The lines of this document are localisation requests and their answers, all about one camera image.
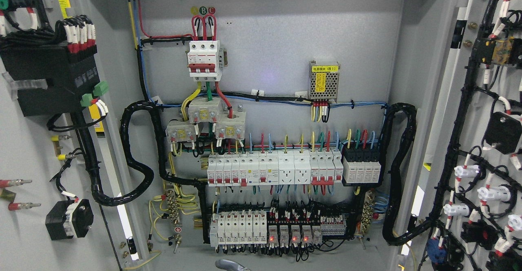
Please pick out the grey cabinet door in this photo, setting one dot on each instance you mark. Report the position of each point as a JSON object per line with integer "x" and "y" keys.
{"x": 115, "y": 240}
{"x": 461, "y": 67}

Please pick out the grey current transformers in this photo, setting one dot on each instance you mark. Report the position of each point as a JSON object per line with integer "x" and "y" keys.
{"x": 210, "y": 112}

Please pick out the white socket breaker row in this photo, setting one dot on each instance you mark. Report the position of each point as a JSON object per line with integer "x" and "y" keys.
{"x": 272, "y": 168}

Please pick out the metal mesh power supply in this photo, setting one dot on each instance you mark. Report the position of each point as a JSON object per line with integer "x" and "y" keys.
{"x": 324, "y": 78}

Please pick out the red white main breaker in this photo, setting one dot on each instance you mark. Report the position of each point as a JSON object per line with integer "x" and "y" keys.
{"x": 205, "y": 60}

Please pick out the white lower breaker row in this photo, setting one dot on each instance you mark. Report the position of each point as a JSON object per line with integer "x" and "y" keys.
{"x": 239, "y": 229}

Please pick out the relay terminal block row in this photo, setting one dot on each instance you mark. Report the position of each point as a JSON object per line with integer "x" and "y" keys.
{"x": 303, "y": 225}

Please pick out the black white surge protector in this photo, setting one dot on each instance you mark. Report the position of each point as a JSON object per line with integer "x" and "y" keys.
{"x": 362, "y": 166}

